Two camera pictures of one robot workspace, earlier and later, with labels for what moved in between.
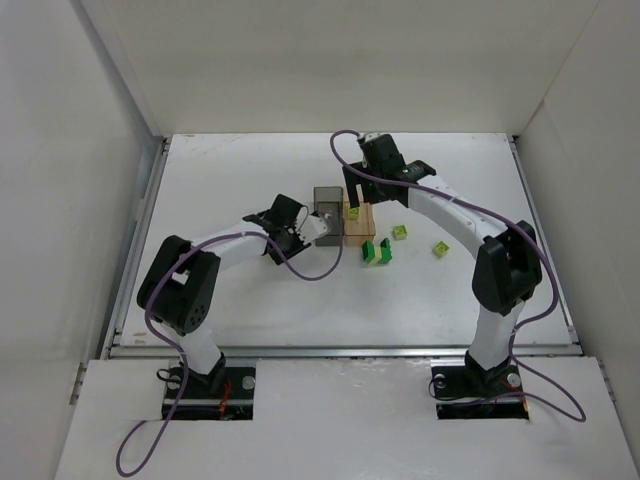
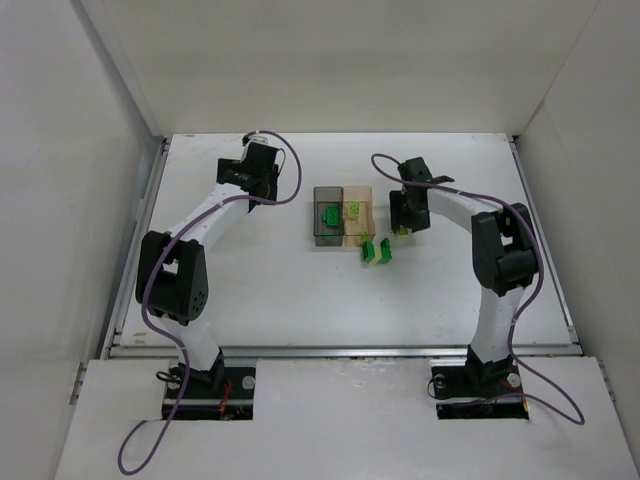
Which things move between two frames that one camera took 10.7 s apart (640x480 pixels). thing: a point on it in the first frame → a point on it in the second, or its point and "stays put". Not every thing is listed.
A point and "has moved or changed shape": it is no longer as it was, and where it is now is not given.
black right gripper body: [364, 185] → [407, 218]
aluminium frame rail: [119, 351] stays put
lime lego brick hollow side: [400, 232] has moved or changed shape
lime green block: [441, 248] → [403, 233]
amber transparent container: [359, 230] stays put
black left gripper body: [296, 233] → [265, 189]
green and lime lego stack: [374, 255] stays put
